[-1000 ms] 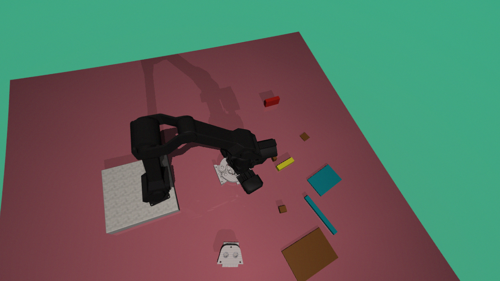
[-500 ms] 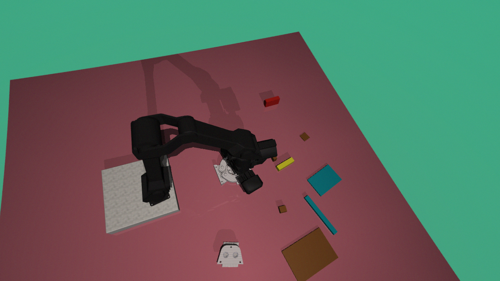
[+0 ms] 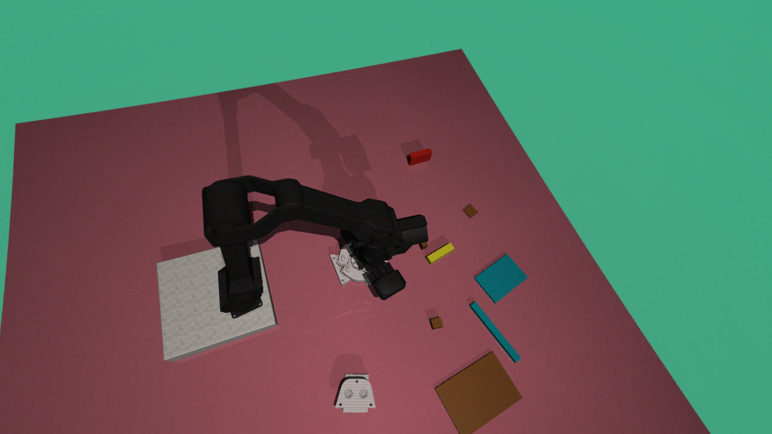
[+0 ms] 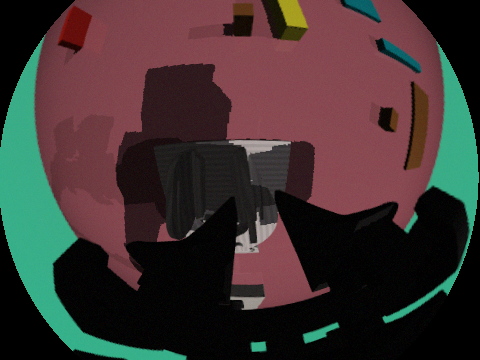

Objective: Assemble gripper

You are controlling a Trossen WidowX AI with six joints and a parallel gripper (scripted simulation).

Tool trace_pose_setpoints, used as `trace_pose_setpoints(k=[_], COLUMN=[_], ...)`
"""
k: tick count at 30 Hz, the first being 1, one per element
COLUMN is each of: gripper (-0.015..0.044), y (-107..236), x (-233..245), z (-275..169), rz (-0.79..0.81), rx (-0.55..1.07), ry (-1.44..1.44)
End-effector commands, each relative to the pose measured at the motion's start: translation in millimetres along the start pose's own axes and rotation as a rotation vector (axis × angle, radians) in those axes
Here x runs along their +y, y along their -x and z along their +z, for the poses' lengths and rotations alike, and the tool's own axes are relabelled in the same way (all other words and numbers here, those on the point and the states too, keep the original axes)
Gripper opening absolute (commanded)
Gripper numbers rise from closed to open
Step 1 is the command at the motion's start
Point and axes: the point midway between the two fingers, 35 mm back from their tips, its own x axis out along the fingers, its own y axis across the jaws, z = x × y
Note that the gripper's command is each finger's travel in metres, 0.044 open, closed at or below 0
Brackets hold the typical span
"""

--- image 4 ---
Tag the yellow rectangular block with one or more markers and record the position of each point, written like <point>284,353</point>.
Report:
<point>289,19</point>

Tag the teal flat bar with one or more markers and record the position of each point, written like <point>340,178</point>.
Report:
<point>398,55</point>

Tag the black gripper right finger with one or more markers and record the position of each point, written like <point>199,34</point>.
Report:
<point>322,238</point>

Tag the brown flat square plate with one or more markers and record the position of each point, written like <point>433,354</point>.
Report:
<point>419,127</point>

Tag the teal flat rectangular plate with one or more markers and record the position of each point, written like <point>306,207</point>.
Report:
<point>365,7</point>

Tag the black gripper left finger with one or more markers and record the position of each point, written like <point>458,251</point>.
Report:
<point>206,254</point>

